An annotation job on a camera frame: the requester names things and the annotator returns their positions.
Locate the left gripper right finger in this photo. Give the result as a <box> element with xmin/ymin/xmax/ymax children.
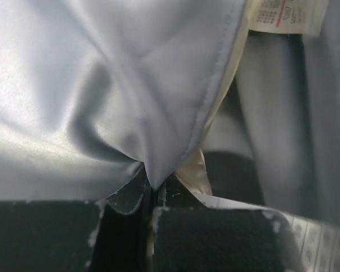
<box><xmin>152</xmin><ymin>176</ymin><xmax>300</xmax><ymax>271</ymax></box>

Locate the grey pillowcase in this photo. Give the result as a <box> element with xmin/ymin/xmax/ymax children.
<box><xmin>0</xmin><ymin>1</ymin><xmax>340</xmax><ymax>226</ymax></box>

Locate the cream bear-print pillow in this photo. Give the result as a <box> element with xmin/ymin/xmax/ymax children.
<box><xmin>175</xmin><ymin>1</ymin><xmax>329</xmax><ymax>195</ymax></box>

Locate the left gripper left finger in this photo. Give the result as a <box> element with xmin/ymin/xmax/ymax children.
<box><xmin>0</xmin><ymin>170</ymin><xmax>151</xmax><ymax>271</ymax></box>

